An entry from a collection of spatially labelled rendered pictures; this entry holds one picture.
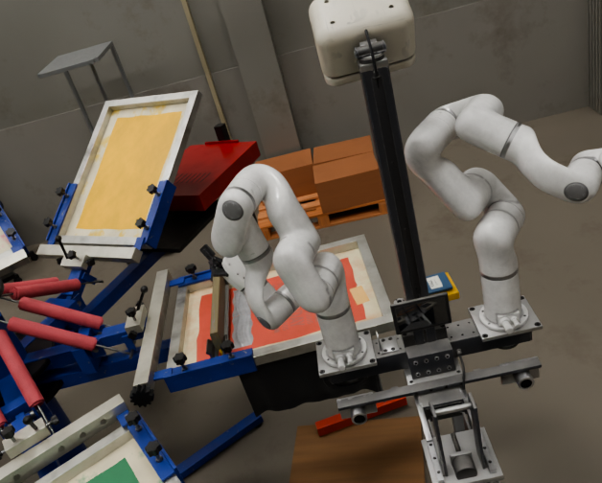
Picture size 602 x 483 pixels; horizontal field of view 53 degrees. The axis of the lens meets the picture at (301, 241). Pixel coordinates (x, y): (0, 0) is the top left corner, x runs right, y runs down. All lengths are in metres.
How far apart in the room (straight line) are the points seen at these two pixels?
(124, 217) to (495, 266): 1.76
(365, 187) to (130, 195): 2.12
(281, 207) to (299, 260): 0.13
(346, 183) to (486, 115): 3.11
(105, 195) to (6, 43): 2.80
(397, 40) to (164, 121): 1.82
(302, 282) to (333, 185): 3.07
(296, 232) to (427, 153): 0.36
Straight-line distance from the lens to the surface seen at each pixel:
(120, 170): 3.00
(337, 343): 1.63
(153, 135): 2.99
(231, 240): 1.45
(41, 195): 5.97
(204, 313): 2.38
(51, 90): 5.57
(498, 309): 1.67
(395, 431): 2.98
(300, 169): 4.82
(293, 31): 5.16
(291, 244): 1.41
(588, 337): 3.39
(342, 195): 4.51
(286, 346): 2.03
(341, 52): 1.34
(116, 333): 2.34
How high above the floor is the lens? 2.26
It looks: 30 degrees down
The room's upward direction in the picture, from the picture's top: 16 degrees counter-clockwise
